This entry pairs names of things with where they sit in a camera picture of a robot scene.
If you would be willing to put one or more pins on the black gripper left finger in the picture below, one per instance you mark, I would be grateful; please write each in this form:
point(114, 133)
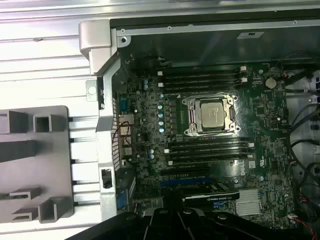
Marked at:
point(120, 226)

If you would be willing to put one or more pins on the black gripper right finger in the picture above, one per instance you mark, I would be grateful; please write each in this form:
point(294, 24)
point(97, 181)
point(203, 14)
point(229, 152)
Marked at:
point(225, 225)

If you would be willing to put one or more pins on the black RAM slot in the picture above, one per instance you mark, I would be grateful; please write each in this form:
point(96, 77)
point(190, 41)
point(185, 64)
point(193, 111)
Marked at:
point(200, 81)
point(212, 149)
point(212, 153)
point(200, 86)
point(200, 72)
point(212, 158)
point(200, 76)
point(212, 144)

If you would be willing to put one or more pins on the blue VGA port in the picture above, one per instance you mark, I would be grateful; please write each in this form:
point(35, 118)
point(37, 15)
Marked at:
point(122, 200)

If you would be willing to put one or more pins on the silver finned heatsink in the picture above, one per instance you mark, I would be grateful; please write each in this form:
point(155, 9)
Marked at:
point(247, 207)

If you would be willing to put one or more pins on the black graphics card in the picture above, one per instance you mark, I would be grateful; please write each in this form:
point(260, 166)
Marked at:
point(212, 193)

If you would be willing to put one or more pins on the blue expansion slot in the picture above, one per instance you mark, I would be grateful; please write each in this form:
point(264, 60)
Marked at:
point(175, 182)

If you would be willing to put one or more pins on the gray parts rack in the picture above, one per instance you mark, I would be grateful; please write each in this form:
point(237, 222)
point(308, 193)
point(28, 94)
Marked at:
point(60, 175)

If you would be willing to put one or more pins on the silver CPU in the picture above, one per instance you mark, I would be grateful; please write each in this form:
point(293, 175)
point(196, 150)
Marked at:
point(213, 115)

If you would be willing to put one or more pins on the green motherboard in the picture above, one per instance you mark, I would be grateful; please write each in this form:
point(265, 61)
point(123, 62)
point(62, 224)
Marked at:
point(270, 112)

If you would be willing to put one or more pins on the open black PC case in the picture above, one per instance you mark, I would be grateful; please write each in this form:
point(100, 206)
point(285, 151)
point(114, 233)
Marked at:
point(105, 100)

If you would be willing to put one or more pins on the round coin battery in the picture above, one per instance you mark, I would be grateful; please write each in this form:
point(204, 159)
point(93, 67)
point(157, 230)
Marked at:
point(270, 82)

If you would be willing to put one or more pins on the white case sticker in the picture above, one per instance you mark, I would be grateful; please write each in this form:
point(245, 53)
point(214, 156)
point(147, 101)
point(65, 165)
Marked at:
point(250, 35)

